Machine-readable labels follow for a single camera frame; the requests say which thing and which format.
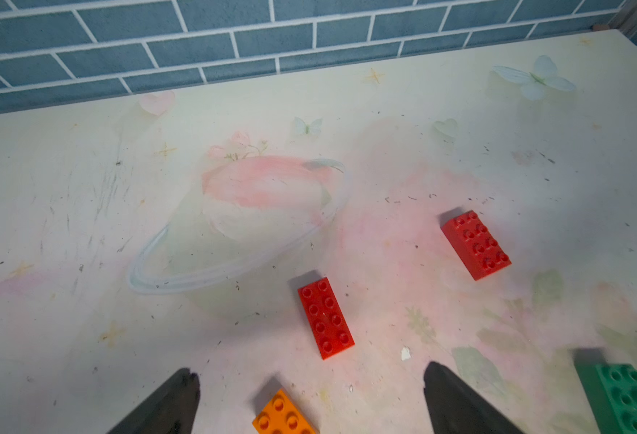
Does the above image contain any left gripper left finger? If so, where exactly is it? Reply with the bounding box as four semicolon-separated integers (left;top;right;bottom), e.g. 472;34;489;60
108;368;200;434

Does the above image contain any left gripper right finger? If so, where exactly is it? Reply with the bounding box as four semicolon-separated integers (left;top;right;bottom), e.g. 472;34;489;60
423;362;523;434

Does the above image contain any orange lego brick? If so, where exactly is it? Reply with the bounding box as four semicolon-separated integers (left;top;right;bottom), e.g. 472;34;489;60
253;389;317;434

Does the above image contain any red lego brick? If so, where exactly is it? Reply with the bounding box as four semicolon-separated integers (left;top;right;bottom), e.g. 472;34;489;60
441;211;512;280
298;278;355;360

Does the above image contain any green long lego brick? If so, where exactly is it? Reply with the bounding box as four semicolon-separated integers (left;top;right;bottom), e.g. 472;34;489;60
575;363;637;434

